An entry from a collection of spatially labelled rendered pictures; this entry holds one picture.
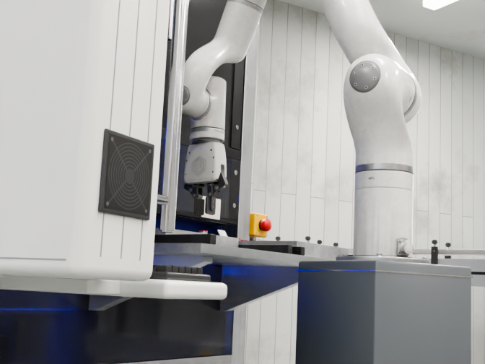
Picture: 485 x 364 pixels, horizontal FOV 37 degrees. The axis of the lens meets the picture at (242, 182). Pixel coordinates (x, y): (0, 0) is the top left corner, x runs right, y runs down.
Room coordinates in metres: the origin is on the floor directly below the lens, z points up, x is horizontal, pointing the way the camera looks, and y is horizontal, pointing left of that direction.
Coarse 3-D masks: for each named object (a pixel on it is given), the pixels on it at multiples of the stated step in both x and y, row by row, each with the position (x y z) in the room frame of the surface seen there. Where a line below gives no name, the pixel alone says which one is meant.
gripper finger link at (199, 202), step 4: (192, 188) 1.72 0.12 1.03; (200, 196) 1.72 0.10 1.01; (196, 200) 1.71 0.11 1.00; (200, 200) 1.72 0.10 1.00; (204, 200) 1.73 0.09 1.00; (196, 204) 1.71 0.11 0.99; (200, 204) 1.72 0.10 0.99; (196, 208) 1.71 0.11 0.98; (200, 208) 1.72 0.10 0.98; (196, 212) 1.71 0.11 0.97; (200, 212) 1.72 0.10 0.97
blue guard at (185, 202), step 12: (180, 144) 1.93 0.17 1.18; (180, 156) 1.93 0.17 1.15; (180, 168) 1.93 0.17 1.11; (228, 168) 2.10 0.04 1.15; (180, 180) 1.93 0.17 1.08; (228, 180) 2.11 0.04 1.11; (180, 192) 1.94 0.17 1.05; (204, 192) 2.02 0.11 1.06; (228, 192) 2.11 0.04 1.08; (180, 204) 1.94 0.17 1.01; (192, 204) 1.98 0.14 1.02; (228, 204) 2.11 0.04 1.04
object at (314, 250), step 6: (306, 246) 1.75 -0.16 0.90; (312, 246) 1.78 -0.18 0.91; (318, 246) 1.80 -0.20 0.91; (324, 246) 1.83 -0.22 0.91; (330, 246) 1.85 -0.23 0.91; (306, 252) 1.76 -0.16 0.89; (312, 252) 1.78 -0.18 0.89; (318, 252) 1.80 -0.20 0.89; (324, 252) 1.83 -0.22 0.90; (330, 252) 1.85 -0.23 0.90; (336, 252) 1.88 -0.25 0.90; (342, 252) 1.90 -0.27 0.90; (330, 258) 1.85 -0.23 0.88
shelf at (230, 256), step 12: (156, 252) 1.46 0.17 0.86; (168, 252) 1.44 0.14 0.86; (180, 252) 1.42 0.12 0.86; (192, 252) 1.40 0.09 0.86; (204, 252) 1.40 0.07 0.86; (216, 252) 1.43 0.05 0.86; (228, 252) 1.46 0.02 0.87; (240, 252) 1.49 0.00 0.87; (252, 252) 1.53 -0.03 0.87; (264, 252) 1.56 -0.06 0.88; (276, 252) 1.60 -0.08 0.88; (216, 264) 2.07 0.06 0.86; (228, 264) 2.02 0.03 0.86; (240, 264) 1.97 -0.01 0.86; (252, 264) 1.92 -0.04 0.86; (264, 264) 1.88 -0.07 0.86; (276, 264) 1.83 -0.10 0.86; (288, 264) 1.80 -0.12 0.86
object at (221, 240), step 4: (156, 228) 1.53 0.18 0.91; (156, 232) 1.53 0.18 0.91; (160, 232) 1.52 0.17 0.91; (172, 232) 1.53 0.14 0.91; (176, 232) 1.54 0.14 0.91; (180, 232) 1.55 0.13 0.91; (184, 232) 1.56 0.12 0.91; (188, 232) 1.57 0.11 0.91; (192, 232) 1.58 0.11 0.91; (220, 236) 1.66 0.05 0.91; (224, 236) 1.68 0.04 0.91; (216, 240) 1.65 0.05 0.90; (220, 240) 1.66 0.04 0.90; (224, 240) 1.68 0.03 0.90; (228, 240) 1.69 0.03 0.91; (232, 240) 1.70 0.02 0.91; (236, 240) 1.71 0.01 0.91; (216, 244) 1.65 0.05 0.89; (220, 244) 1.66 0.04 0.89; (224, 244) 1.68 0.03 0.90; (228, 244) 1.69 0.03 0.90; (232, 244) 1.70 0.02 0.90; (236, 244) 1.71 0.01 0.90
